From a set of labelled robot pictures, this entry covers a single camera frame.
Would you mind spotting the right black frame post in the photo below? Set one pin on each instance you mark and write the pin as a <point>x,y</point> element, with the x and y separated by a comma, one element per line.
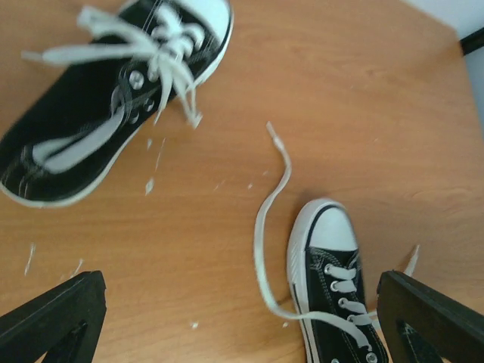
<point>472,42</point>

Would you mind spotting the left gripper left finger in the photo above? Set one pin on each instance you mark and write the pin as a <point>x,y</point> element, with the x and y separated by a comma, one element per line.
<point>61,325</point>

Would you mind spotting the white lace of sneaker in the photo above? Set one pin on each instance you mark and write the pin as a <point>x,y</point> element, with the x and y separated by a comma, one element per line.
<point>259,260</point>
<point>164,50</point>

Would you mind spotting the black canvas sneaker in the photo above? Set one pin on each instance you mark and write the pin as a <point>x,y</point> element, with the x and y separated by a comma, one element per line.
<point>64,145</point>
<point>324,273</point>

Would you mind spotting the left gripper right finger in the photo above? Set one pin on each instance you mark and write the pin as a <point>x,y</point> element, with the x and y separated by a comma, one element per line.
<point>421,324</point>

